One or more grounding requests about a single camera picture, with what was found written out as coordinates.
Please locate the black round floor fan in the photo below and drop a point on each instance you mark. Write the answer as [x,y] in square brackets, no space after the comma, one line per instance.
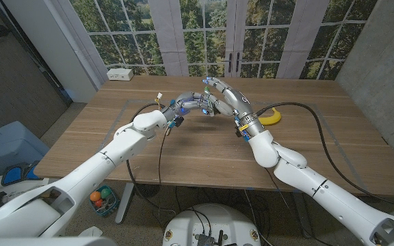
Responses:
[147,190]

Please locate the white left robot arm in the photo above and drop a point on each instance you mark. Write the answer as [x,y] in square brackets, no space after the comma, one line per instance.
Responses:
[115,153]

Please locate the teal toy basket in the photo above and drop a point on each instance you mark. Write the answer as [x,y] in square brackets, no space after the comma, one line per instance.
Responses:
[109,206]

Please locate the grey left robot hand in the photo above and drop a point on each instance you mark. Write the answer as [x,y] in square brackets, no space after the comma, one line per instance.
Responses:
[190,100]

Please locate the orange toy ball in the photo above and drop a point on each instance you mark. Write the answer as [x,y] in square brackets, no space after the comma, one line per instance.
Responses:
[95,196]

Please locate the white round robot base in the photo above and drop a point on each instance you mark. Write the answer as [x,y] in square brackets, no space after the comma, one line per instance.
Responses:
[214,222]

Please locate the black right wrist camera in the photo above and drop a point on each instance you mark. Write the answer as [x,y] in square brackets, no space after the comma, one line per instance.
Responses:
[239,132]

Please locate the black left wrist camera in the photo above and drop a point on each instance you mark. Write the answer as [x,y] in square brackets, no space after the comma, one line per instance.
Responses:
[179,122]

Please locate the green toy ball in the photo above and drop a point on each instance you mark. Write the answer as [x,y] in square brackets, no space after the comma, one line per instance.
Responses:
[105,193]

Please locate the metal table leg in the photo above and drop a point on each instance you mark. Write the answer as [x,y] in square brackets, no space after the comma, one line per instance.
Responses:
[124,205]
[303,218]

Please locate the yellow toy banana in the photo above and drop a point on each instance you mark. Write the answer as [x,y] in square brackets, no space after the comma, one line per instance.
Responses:
[272,119]

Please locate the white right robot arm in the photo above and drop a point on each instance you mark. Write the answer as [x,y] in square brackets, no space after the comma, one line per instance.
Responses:
[320,191]

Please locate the white robot torso edge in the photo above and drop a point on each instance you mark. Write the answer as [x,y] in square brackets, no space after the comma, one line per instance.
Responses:
[46,242]

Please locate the blue grey storage bin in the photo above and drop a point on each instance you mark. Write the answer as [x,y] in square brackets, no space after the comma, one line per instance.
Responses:
[9,143]

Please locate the printed window forest backdrop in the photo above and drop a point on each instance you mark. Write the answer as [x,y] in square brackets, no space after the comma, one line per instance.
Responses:
[197,41]

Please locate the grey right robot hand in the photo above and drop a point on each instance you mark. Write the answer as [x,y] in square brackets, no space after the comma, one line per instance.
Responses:
[241,102]

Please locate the white power strip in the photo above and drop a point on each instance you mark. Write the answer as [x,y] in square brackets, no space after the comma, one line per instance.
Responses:
[120,74]

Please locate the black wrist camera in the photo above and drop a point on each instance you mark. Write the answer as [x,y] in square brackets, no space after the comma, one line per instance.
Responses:
[179,122]
[239,132]

